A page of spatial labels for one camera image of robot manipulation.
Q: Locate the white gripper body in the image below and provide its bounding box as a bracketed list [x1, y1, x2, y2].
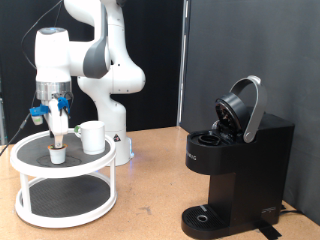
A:
[48, 99, 70, 136]

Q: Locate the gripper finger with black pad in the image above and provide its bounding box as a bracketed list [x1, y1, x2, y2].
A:
[54, 133, 65, 150]

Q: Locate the coffee pod orange rim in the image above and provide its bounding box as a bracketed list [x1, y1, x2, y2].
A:
[47, 143, 68, 165]

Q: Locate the white mug green handle mark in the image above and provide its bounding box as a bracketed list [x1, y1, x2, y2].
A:
[73, 120, 107, 156]

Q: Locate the black Keurig coffee machine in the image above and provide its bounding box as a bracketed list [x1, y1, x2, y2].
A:
[180, 75, 296, 240]

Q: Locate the white two-tier turntable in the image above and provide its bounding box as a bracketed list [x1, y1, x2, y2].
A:
[9, 127, 118, 229]

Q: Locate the black curtain backdrop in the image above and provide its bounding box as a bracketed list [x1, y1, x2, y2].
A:
[0, 0, 184, 146]

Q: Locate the silver metal pole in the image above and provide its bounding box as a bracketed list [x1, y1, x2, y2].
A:
[177, 0, 191, 128]

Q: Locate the grey backdrop panel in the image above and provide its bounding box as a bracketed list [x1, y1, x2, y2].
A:
[181, 0, 320, 226]

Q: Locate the blue cable clip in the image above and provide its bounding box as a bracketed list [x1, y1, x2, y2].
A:
[57, 95, 72, 117]

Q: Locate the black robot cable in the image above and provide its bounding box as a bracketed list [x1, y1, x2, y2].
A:
[0, 0, 65, 158]

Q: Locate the grey metal post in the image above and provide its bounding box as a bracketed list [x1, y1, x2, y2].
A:
[0, 96, 6, 145]

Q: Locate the black power cord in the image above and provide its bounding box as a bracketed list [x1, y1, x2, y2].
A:
[279, 203, 303, 216]

